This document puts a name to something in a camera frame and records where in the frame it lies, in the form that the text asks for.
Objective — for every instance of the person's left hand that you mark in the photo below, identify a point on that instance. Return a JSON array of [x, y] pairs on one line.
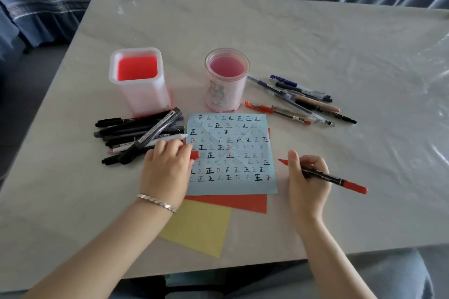
[[165, 176]]

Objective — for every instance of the person's right hand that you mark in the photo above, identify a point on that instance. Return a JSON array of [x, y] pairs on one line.
[[308, 193]]

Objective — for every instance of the red marker cap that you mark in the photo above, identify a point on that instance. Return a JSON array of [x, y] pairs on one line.
[[194, 155]]

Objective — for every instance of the white pen with black label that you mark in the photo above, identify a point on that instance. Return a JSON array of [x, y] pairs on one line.
[[177, 137]]

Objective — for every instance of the red black double-tip marker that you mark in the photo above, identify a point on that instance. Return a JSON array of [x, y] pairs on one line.
[[354, 188]]

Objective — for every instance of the thick black grey marker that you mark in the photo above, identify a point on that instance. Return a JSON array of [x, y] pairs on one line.
[[158, 130]]

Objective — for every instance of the long grey pen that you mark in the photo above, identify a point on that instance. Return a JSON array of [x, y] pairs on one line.
[[119, 141]]

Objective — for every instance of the black brush pen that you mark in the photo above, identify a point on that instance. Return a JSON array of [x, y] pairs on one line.
[[140, 123]]

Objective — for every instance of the yellow paper sheet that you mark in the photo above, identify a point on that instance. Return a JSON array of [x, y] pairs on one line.
[[196, 228]]

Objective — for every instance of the red paper sheet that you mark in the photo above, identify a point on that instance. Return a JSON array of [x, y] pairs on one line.
[[245, 203]]

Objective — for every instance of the blue paper with writing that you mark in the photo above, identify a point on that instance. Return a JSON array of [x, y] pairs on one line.
[[245, 183]]

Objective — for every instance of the black marker pen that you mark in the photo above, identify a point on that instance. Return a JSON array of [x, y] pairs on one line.
[[108, 122]]

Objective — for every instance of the thin black pen with clip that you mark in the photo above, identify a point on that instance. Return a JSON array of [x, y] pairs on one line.
[[336, 116]]

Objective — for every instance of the square white red pen holder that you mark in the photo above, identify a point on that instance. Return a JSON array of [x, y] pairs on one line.
[[144, 95]]

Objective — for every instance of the red gel pen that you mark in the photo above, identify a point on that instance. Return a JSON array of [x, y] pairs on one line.
[[263, 108]]

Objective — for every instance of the round pink pen holder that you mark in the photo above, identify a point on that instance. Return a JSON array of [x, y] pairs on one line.
[[221, 95]]

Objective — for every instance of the pile of assorted pens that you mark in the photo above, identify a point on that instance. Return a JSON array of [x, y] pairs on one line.
[[301, 93]]

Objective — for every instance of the person's left forearm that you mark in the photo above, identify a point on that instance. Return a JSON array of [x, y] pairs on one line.
[[98, 256]]

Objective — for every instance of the person's right forearm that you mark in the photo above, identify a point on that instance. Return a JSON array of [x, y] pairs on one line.
[[329, 263]]

